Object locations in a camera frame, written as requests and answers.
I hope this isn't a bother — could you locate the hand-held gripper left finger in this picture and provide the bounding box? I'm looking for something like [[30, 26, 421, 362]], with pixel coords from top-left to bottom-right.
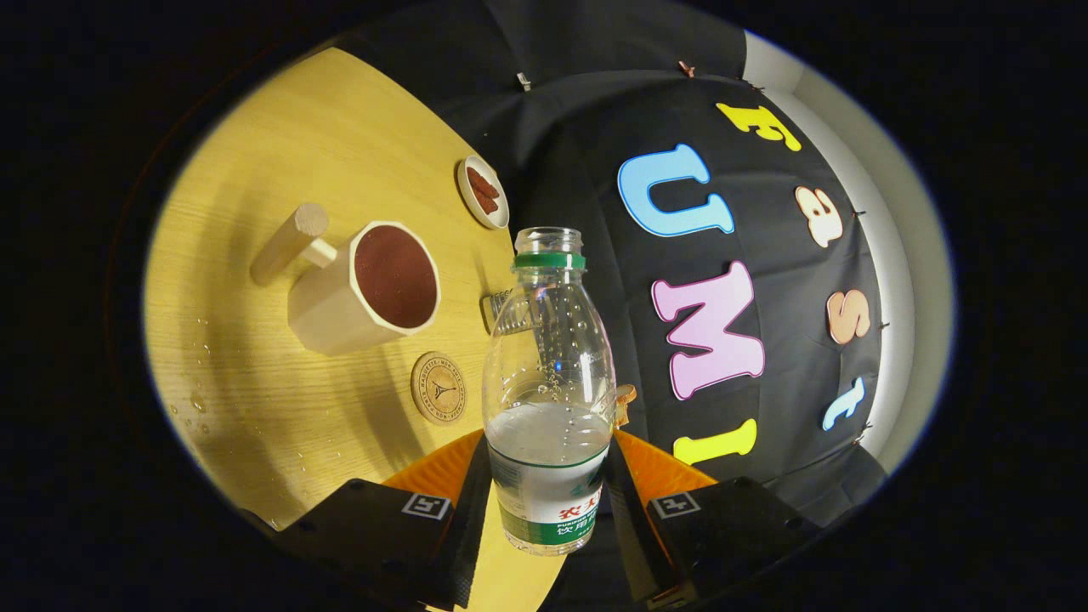
[[242, 429, 494, 612]]

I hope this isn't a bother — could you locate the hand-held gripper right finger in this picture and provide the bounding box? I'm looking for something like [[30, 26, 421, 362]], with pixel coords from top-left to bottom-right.
[[605, 429, 821, 612]]

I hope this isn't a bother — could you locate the round cork coaster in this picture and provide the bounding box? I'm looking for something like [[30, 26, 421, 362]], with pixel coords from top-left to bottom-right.
[[411, 351, 467, 425]]

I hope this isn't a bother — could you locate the clear plastic juice bottle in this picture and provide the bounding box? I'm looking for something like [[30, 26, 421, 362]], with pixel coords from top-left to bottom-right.
[[482, 226, 617, 557]]

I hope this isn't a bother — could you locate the beige wooden-handled cup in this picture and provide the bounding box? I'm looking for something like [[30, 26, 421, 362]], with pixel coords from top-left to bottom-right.
[[251, 202, 441, 356]]

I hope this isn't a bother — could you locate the ribbed clear glass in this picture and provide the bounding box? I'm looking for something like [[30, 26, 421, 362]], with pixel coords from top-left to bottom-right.
[[482, 289, 515, 334]]

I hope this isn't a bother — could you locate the wooden table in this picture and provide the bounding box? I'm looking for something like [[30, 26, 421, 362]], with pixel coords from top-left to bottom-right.
[[143, 47, 566, 612]]

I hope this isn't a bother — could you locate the white round plate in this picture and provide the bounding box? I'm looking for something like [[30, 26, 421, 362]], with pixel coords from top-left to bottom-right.
[[456, 155, 511, 231]]

